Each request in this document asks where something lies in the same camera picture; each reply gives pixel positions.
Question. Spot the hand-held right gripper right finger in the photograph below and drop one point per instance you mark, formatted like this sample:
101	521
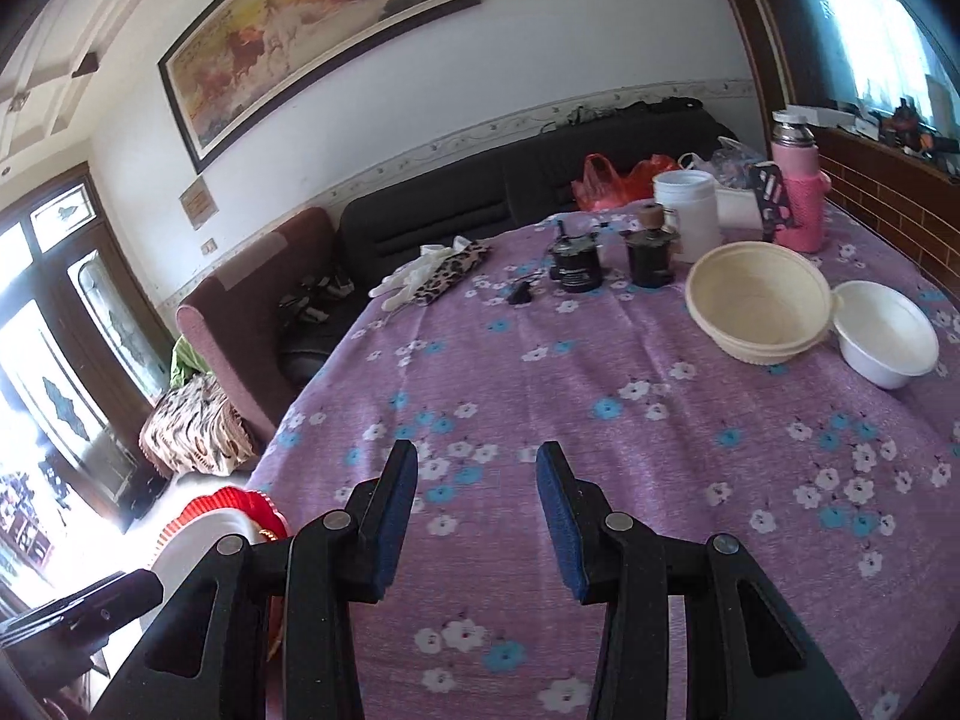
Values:
562	525

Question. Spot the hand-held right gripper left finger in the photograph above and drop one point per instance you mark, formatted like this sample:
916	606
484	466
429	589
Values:
394	517

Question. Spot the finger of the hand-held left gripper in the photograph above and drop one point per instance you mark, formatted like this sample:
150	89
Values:
90	607

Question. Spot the large white bowl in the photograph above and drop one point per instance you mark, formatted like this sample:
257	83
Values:
195	551

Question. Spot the red plate with gold lettering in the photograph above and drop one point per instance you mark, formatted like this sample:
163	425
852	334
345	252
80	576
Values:
232	501

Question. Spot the cream ribbed bowl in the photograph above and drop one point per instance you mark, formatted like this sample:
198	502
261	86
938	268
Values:
780	357
750	292

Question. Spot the small white bowl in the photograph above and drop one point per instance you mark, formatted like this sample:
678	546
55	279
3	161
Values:
885	334

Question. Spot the purple floral tablecloth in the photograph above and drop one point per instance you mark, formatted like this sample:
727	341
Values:
637	450

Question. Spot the brown patterned blanket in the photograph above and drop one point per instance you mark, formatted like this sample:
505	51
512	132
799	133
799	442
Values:
195	427

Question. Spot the black white cloth bundle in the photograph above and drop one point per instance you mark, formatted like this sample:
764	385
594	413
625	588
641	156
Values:
315	300

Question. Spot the black charger plug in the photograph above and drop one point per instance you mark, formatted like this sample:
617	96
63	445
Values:
519	292

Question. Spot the white gloves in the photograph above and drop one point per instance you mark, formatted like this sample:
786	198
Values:
409	277

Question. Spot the maroon armchair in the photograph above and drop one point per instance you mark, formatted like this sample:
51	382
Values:
247	315

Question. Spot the leopard print pouch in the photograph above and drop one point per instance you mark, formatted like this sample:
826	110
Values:
457	266

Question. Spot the green cloth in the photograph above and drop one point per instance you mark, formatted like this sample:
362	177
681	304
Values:
186	360

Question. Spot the dark wooden glass door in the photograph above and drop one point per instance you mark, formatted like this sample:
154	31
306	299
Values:
97	330

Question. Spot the brown grinder with wooden knob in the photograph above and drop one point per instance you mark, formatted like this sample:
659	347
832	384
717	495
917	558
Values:
649	255

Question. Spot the black sofa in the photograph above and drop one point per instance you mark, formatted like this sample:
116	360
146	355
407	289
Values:
450	195

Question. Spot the white plastic jar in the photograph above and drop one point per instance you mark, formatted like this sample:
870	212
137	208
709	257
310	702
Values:
686	217

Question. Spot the red plastic bag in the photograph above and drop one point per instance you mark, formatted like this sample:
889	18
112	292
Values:
600	187

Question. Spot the clear plastic bag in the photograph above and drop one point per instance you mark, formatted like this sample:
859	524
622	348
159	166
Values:
727	161

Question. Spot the pink thermos bottle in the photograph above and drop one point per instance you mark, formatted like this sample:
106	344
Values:
802	195

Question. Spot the brick tiled window counter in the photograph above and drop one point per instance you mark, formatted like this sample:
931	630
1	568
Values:
892	202

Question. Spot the framed horse painting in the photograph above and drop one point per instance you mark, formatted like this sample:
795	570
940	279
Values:
300	37

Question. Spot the red black device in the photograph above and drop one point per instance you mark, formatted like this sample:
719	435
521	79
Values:
907	124

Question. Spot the window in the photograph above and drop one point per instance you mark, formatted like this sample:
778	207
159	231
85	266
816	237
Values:
877	22

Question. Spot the small wall plaque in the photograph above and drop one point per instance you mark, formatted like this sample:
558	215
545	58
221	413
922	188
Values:
199	202

